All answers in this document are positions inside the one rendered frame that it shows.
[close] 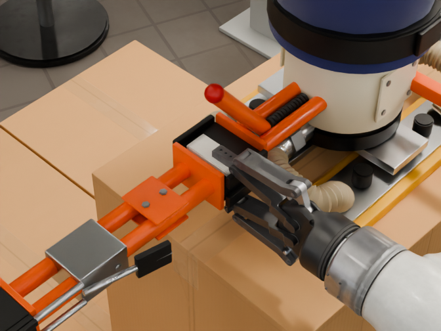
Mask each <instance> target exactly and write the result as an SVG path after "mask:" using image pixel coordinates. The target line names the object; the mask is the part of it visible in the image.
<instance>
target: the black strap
mask: <svg viewBox="0 0 441 331"><path fill-rule="evenodd" d="M266 10H267V13H268V18H269V20H270V22H271V24H272V26H273V27H274V29H275V30H276V31H277V32H278V34H279V35H281V36H282V37H283V38H284V39H285V40H286V41H287V42H288V43H290V44H292V45H293V46H295V47H296V48H298V49H300V50H302V51H304V52H306V53H308V54H310V55H313V56H316V57H318V58H322V59H324V60H330V61H333V62H339V63H345V64H363V65H365V64H381V63H386V62H392V61H395V60H399V59H401V58H406V57H407V56H410V55H412V54H414V55H415V56H420V55H421V54H423V53H424V52H425V51H426V50H427V49H429V48H430V47H432V46H433V45H434V44H435V43H437V42H438V41H439V40H440V38H441V0H435V1H434V4H433V6H432V8H431V10H430V13H428V14H427V15H426V16H425V17H424V18H422V19H420V20H419V21H417V22H415V23H413V24H411V25H410V26H408V27H406V28H403V29H401V30H397V31H395V32H385V33H369V34H351V33H343V32H337V31H333V30H328V29H324V28H319V27H316V26H313V25H310V24H308V23H306V22H303V21H302V20H300V19H299V18H297V17H296V16H294V15H293V14H291V13H290V12H288V11H287V10H285V9H284V8H283V7H282V6H281V5H280V4H279V3H278V1H277V0H267V8H266Z"/></svg>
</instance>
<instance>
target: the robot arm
mask: <svg viewBox="0 0 441 331"><path fill-rule="evenodd" d="M187 149H188V150H189V151H190V152H192V153H194V154H195V155H196V156H198V157H199V158H201V159H202V160H204V161H205V162H207V163H208V164H209V165H211V166H213V167H214V168H215V169H217V170H219V171H220V172H221V173H223V174H224V175H225V176H228V175H229V174H233V175H234V176H235V178H237V179H238V180H239V181H240V182H241V183H243V184H244V185H245V186H246V187H247V188H248V189H249V190H251V191H252V192H253V193H254V194H256V195H257V196H258V197H259V198H260V199H261V200H262V201H263V202H262V201H260V200H258V199H256V198H254V197H252V196H250V195H246V196H245V197H244V198H242V199H241V200H240V201H239V202H237V203H236V204H234V205H233V206H232V207H231V208H228V207H227V206H225V207H224V210H225V211H226V213H230V212H231V211H234V215H233V216H232V218H233V220H234V221H235V222H236V223H237V224H238V225H240V226H241V227H242V228H244V229H245V230H246V231H247V232H249V233H250V234H252V235H253V236H254V237H255V238H257V239H258V240H260V241H261V242H262V243H263V244H265V245H266V246H268V247H269V248H270V249H271V250H273V251H274V252H276V253H277V254H278V255H279V256H280V257H281V258H282V260H283V261H284V262H285V263H286V264H287V265H289V266H292V265H293V264H294V263H295V262H296V261H297V260H299V262H300V264H301V266H302V267H303V268H305V269H306V270H307V271H309V272H310V273H312V274H313V275H314V276H316V277H318V278H319V279H320V280H322V281H324V287H325V290H326V291H327V292H328V293H329V294H331V295H332V296H333V297H335V298H336V299H338V300H339V301H340V302H342V303H343V304H345V305H346V306H347V307H349V308H350V309H352V310H353V311H354V312H355V313H356V314H357V315H358V316H361V317H363V318H364V319H365V320H367V321H368V322H369V323H370V324H371V325H372V327H374V329H375V330H376V331H441V252H440V253H437V254H426V255H424V256H423V257H421V256H420V255H417V254H415V253H413V252H411V251H409V250H407V249H406V247H404V246H403V245H401V244H398V243H397V242H395V241H393V240H392V239H390V238H389V237H387V236H386V235H384V234H383V233H381V232H379V231H378V230H377V229H375V228H373V227H370V226H364V227H360V226H359V225H357V224H356V223H355V222H353V221H351V220H350V219H348V218H347V217H345V216H344V215H342V214H341V213H339V212H336V211H334V212H324V211H322V210H321V209H320V208H319V207H318V206H317V205H316V203H315V202H313V201H312V200H310V199H309V197H308V192H307V190H308V189H309V188H310V187H311V182H310V181H309V180H308V179H306V178H303V177H298V176H295V175H294V174H292V173H290V172H288V171H287V170H285V169H284V168H282V167H280V166H278V165H277V164H275V163H274V162H271V161H270V160H268V159H267V158H265V157H264V156H261V155H260V154H258V153H256V152H255V151H253V150H251V149H250V148H247V149H246V150H244V151H243V152H242V153H241V154H239V155H236V154H235V153H233V152H232V151H230V150H229V149H227V148H226V147H224V146H222V145H220V144H218V143H216V142H215V141H214V140H212V139H210V138H209V137H208V136H206V135H204V134H202V135H201V136H199V137H198V138H197V139H195V140H194V141H192V142H191V143H190V144H188V145H187ZM244 218H247V219H244Z"/></svg>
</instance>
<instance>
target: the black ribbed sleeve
mask: <svg viewBox="0 0 441 331"><path fill-rule="evenodd" d="M308 101H309V98H308V96H307V95H306V94H304V93H300V94H299V95H297V97H295V98H294V99H292V100H291V101H289V102H288V103H287V104H285V106H282V107H281V108H279V109H278V110H277V111H276V112H275V113H273V114H272V115H270V116H269V117H267V118H266V121H268V122H269V123H270V125H271V128H272V127H274V126H275V125H276V124H277V123H279V122H280V121H282V120H283V119H284V118H286V117H287V116H288V115H290V114H291V113H293V112H294V111H296V109H298V108H299V107H301V106H302V105H303V104H305V103H306V102H308Z"/></svg>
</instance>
